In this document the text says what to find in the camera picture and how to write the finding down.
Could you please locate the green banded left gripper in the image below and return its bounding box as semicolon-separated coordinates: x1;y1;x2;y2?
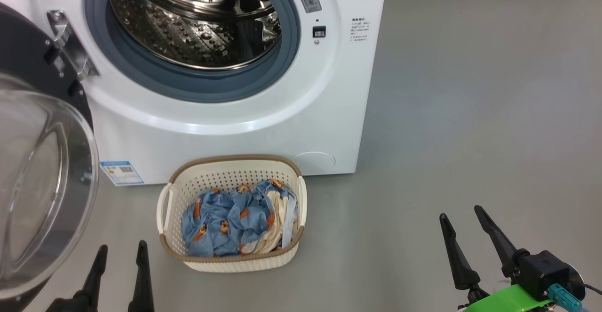
45;240;155;312

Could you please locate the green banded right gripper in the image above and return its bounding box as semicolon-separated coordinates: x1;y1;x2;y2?
439;205;555;312

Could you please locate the blue bear-print garment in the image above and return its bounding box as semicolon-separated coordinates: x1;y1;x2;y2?
182;179;298;257

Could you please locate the black round glass washer door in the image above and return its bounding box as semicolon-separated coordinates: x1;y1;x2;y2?
0;2;100;312

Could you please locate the cream white garment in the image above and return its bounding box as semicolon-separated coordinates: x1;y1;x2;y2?
240;194;300;255

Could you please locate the cream perforated laundry basket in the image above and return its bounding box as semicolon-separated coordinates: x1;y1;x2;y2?
156;155;308;273

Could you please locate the white front-load washing machine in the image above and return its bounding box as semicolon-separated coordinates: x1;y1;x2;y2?
0;0;389;186

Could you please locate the silver metal door hinge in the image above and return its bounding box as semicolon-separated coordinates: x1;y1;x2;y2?
46;10;100;81

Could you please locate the blue white energy label sticker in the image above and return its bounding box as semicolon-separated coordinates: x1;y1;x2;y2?
100;161;144;186

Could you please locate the printed instruction text label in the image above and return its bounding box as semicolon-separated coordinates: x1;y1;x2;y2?
350;18;371;43

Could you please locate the teal right camera connector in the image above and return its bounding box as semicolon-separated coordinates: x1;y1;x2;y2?
548;284;584;312

